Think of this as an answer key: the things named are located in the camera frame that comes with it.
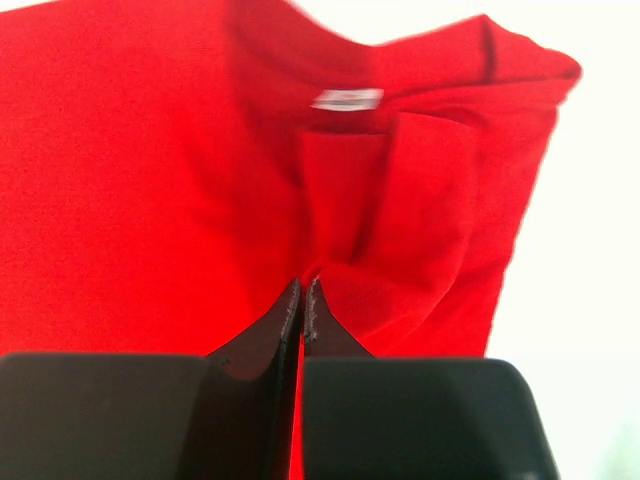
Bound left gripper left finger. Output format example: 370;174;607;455
1;281;302;479

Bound red t-shirt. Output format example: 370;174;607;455
1;1;582;479

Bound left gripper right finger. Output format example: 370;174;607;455
302;281;558;479

